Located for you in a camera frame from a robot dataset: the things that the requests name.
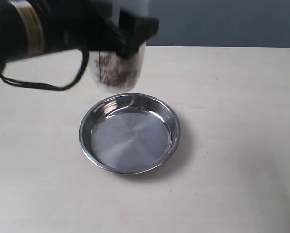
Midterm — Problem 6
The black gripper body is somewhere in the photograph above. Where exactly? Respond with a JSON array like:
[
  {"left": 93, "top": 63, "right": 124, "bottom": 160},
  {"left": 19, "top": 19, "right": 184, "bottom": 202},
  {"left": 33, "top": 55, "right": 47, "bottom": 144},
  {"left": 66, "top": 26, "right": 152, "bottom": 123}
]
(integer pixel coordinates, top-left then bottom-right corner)
[{"left": 42, "top": 0, "right": 116, "bottom": 52}]

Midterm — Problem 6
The clear plastic shaker bottle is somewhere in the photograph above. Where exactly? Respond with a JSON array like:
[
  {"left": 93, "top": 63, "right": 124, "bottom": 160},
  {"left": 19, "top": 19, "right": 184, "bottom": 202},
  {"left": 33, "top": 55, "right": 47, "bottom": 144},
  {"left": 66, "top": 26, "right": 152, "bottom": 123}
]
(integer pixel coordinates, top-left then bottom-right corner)
[{"left": 89, "top": 0, "right": 148, "bottom": 93}]

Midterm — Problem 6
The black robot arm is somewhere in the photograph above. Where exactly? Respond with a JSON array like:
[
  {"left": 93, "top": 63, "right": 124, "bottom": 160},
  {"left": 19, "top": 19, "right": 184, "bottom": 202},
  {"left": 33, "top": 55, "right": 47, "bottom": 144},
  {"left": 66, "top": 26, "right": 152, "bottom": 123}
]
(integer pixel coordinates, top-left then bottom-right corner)
[{"left": 0, "top": 0, "right": 159, "bottom": 63}]

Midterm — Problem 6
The round stainless steel tray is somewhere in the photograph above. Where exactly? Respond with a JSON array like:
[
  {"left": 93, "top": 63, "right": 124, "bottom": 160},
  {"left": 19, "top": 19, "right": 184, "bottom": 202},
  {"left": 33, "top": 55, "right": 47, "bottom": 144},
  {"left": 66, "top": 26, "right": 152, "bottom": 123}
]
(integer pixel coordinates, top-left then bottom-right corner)
[{"left": 79, "top": 93, "right": 181, "bottom": 175}]

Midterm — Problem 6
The black cable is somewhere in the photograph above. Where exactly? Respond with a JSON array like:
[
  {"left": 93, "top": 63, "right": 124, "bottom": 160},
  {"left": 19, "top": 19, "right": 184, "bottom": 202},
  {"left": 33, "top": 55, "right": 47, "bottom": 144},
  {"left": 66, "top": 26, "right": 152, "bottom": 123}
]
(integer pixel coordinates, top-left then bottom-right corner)
[{"left": 0, "top": 48, "right": 90, "bottom": 92}]

